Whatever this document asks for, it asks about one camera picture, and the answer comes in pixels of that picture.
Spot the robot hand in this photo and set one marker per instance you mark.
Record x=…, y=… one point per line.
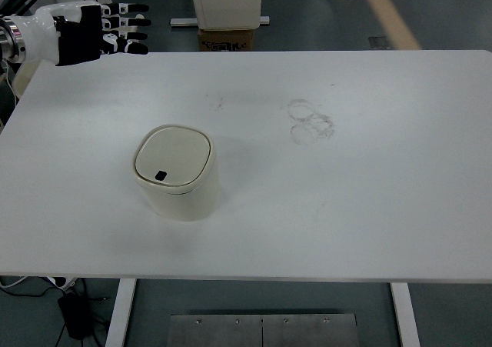
x=77, y=39

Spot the cream plastic trash bin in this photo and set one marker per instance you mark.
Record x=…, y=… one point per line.
x=177, y=204

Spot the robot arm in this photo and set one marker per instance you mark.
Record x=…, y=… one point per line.
x=9, y=39

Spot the grey metal base bar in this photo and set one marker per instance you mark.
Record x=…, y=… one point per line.
x=180, y=22

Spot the brown cardboard box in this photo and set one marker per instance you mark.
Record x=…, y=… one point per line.
x=227, y=39

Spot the white power strip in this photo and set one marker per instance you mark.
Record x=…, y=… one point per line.
x=63, y=281

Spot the white table leg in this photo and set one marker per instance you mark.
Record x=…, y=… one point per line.
x=405, y=316
x=121, y=312

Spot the black power adapter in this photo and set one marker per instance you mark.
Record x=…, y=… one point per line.
x=75, y=318

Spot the grey floor socket plate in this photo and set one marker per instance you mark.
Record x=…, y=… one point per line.
x=379, y=42

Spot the grey metal plate with screws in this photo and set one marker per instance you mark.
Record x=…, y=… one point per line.
x=265, y=331

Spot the white pedestal cabinet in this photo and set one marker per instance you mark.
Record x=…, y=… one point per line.
x=227, y=1

